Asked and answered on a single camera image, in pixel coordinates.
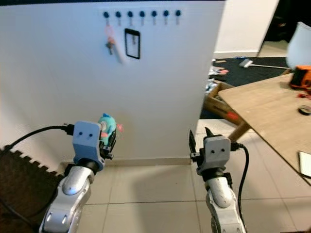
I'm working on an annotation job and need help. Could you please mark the cardboard box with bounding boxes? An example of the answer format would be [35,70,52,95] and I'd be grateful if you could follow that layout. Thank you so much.
[204,82,243,124]

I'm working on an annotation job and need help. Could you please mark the orange and black tool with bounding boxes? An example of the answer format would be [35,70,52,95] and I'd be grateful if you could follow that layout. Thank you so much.
[289,65,311,93]

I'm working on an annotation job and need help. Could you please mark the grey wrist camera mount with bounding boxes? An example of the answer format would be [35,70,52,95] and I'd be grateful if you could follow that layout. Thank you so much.
[72,120,107,168]
[202,136,231,170]

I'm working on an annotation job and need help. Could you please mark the keys with red strap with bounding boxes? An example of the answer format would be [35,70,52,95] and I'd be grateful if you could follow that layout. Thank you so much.
[104,23,126,65]

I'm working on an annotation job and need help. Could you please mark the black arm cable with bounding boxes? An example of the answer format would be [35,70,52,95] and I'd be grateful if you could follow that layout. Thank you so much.
[0,125,76,231]
[230,142,249,214]

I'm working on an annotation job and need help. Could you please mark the black rug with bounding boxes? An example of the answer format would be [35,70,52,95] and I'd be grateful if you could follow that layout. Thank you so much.
[211,57,294,88]

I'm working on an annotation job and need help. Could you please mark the teal plush keychain toy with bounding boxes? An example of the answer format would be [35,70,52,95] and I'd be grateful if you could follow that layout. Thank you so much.
[97,113,118,145]

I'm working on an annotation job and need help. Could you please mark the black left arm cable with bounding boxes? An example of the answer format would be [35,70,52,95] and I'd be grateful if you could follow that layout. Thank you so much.
[0,125,76,231]

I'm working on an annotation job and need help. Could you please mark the dark brown foam mat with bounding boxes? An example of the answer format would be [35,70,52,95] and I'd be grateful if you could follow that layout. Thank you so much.
[0,148,73,233]

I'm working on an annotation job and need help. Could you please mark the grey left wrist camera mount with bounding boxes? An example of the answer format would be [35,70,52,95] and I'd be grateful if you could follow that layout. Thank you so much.
[72,120,107,168]

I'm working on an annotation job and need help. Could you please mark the black rectangular frame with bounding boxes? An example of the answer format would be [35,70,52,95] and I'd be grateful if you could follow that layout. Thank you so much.
[124,28,141,60]

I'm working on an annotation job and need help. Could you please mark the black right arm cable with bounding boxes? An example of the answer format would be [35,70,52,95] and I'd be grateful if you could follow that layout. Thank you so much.
[230,142,249,214]

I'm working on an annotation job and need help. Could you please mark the wooden table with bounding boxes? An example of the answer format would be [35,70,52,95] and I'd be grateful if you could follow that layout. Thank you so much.
[218,73,311,187]

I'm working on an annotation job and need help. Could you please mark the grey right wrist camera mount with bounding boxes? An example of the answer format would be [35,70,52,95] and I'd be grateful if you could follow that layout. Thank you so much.
[202,136,231,170]

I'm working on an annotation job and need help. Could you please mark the white floor mop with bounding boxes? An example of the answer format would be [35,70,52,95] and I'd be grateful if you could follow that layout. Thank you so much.
[238,58,288,70]

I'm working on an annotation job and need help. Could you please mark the white flat item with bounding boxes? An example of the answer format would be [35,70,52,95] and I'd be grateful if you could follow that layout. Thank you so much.
[298,151,311,178]

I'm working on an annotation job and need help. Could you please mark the small red clutter item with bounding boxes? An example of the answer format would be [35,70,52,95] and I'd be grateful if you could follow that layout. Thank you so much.
[208,68,228,81]

